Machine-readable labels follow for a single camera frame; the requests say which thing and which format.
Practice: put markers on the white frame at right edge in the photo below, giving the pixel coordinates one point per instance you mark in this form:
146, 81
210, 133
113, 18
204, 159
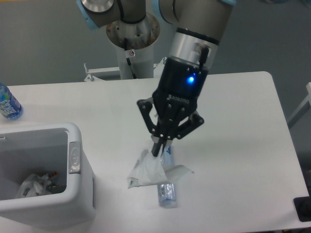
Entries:
301, 109

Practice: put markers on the blue labelled water bottle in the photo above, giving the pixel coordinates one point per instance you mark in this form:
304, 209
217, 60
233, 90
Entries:
10, 108

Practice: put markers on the white plastic trash can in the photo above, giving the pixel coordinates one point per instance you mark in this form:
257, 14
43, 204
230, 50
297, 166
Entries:
41, 149

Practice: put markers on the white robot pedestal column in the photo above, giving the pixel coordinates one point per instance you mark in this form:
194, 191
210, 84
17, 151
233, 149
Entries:
134, 44

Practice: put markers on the trash inside can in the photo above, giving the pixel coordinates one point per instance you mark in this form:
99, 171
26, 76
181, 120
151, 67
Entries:
35, 185

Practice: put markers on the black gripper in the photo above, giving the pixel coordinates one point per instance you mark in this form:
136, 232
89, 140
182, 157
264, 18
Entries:
174, 99

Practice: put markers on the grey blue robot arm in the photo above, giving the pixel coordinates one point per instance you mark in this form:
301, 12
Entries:
200, 25

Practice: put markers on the clear plastic bottle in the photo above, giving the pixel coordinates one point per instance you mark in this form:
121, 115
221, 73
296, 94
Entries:
166, 192

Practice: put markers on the white pedestal base frame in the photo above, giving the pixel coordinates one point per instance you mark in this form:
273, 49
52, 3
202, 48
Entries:
113, 73

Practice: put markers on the white paper wrapper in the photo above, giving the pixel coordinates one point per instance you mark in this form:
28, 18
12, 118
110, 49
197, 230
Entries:
150, 170

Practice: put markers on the black device at table edge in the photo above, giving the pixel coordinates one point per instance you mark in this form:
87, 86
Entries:
303, 208

